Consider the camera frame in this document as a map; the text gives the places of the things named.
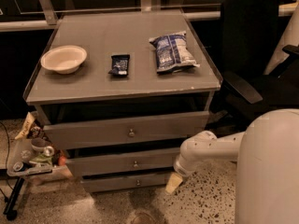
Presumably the grey drawer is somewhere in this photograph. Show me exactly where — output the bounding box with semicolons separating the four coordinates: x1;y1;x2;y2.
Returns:
66;147;179;176
81;171;171;192
44;111;209;149

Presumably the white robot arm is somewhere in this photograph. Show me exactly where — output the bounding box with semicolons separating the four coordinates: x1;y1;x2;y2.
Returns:
165;109;299;224

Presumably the grey bottom drawer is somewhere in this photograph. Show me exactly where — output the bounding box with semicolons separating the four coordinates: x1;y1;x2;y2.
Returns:
81;171;171;192

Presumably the grey top drawer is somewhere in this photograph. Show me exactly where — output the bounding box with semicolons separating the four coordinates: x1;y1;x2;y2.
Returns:
44;111;209;149

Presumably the grey wooden drawer cabinet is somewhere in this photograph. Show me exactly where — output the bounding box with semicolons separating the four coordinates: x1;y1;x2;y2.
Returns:
22;9;224;151

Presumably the red apple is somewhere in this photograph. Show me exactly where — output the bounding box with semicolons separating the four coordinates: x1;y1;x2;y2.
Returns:
58;156;66;166

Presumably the blue white chip bag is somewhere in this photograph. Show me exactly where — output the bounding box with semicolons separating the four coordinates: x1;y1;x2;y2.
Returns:
149;31;200;74

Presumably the dark blue snack bar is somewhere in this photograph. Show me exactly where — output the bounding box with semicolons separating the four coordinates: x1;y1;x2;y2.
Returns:
109;54;130;76

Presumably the clear plastic bin of snacks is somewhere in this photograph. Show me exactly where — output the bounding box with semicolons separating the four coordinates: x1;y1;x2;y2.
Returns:
7;112;73;185

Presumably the yellow snack bag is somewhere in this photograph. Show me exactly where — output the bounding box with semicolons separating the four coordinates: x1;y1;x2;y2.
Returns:
15;112;36;140

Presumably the white paper bowl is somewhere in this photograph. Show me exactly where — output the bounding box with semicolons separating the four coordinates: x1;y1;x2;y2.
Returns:
40;45;87;75

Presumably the black office chair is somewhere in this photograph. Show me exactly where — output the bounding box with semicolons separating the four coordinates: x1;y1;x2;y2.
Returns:
207;0;299;131

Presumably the metal railing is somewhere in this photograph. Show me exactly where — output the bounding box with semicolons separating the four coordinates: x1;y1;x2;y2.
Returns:
0;0;299;33

